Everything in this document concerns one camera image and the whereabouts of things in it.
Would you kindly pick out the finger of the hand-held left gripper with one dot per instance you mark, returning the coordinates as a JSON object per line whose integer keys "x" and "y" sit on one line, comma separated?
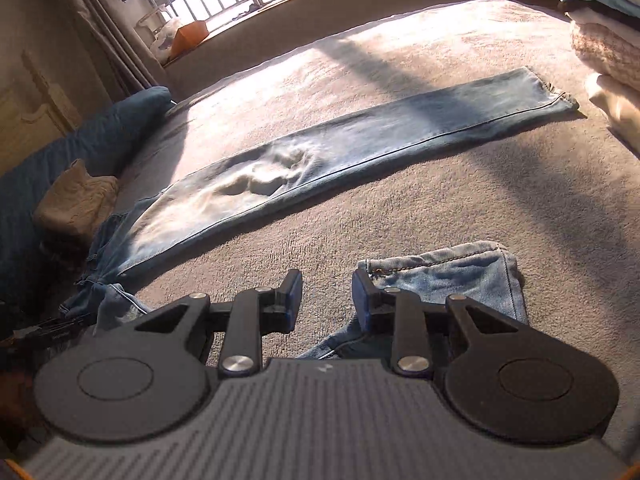
{"x": 45, "y": 332}

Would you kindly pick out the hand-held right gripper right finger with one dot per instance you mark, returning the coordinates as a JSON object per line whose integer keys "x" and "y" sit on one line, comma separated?
{"x": 359, "y": 300}

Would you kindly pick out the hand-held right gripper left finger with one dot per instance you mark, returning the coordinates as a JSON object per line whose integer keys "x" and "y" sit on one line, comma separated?
{"x": 296, "y": 295}

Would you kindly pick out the blue jeans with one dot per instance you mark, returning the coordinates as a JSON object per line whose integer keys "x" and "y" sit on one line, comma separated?
{"x": 350, "y": 145}

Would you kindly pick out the beige pants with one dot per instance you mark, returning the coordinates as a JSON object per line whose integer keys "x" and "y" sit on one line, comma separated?
{"x": 75, "y": 200}

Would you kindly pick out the blue pillow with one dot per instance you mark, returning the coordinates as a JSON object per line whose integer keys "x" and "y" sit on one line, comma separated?
{"x": 75, "y": 145}

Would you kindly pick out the cream headboard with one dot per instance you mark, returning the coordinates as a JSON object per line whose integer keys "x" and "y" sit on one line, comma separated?
{"x": 35, "y": 110}

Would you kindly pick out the orange box on windowsill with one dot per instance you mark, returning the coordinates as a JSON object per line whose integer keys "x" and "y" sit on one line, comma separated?
{"x": 189, "y": 39}

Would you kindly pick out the white plastic bag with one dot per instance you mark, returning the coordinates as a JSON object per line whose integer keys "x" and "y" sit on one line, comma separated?
{"x": 162, "y": 42}

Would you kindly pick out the grey curtain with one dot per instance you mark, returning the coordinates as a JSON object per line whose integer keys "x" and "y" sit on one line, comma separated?
{"x": 110, "y": 35}

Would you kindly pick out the cream folded cloth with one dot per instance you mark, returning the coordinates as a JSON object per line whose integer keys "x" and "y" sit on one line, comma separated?
{"x": 620, "y": 105}

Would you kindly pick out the pink knitted sweater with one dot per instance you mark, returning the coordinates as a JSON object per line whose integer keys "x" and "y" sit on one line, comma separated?
{"x": 610, "y": 47}

